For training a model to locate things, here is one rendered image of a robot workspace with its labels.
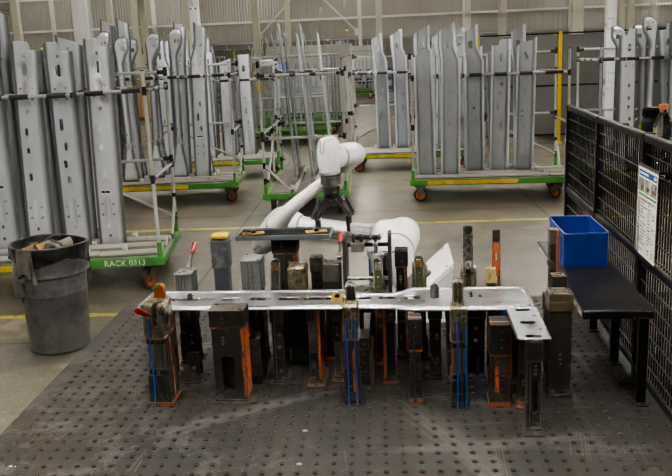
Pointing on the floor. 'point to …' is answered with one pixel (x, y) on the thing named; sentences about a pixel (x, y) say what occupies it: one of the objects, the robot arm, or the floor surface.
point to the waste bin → (53, 290)
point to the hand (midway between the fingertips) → (334, 230)
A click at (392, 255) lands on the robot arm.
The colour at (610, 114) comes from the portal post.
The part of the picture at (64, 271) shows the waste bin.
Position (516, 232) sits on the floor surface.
